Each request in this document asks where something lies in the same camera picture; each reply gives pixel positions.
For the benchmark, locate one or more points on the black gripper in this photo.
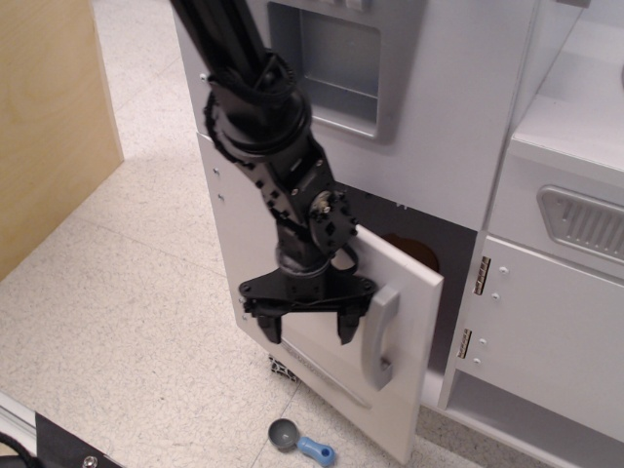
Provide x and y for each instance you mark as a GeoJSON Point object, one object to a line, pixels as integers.
{"type": "Point", "coordinates": [269, 297]}

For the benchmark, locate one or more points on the white low fridge door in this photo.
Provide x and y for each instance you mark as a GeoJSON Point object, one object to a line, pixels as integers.
{"type": "Point", "coordinates": [312, 350]}

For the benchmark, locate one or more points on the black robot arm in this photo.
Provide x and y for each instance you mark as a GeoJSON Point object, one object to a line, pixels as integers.
{"type": "Point", "coordinates": [260, 121]}

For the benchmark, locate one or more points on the aluminium extrusion foot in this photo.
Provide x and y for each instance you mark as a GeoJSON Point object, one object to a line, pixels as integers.
{"type": "Point", "coordinates": [281, 370]}

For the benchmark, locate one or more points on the orange transparent toy pot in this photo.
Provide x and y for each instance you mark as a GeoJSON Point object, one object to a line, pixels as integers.
{"type": "Point", "coordinates": [415, 249]}

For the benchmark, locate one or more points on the lower metal door hinge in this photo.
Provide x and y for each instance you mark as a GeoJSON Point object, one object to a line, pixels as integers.
{"type": "Point", "coordinates": [464, 343]}

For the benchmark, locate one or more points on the metal door hinge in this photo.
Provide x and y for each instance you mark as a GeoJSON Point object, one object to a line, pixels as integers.
{"type": "Point", "coordinates": [464, 343]}
{"type": "Point", "coordinates": [482, 275]}

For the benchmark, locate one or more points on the upper metal door hinge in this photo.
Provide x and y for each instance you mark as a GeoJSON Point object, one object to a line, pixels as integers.
{"type": "Point", "coordinates": [482, 275]}

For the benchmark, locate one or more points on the white oven cupboard door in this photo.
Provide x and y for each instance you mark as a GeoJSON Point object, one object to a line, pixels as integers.
{"type": "Point", "coordinates": [550, 334]}

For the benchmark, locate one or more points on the white toy kitchen cabinet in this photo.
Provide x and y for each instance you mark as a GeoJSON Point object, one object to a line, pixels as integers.
{"type": "Point", "coordinates": [504, 97]}

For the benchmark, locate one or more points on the grey ice dispenser recess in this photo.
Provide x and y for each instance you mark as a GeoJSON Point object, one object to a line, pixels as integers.
{"type": "Point", "coordinates": [352, 58]}

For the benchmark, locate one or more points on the grey oven vent panel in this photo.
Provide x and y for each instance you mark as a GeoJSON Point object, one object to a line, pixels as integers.
{"type": "Point", "coordinates": [580, 229]}

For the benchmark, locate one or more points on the light wooden board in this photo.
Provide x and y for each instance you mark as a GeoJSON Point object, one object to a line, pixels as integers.
{"type": "Point", "coordinates": [59, 138]}

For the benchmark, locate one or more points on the blue handled measuring spoon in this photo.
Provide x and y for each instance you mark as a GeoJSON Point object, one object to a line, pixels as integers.
{"type": "Point", "coordinates": [284, 436]}

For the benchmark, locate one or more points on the black base with cable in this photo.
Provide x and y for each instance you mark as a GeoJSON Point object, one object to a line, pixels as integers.
{"type": "Point", "coordinates": [39, 442]}

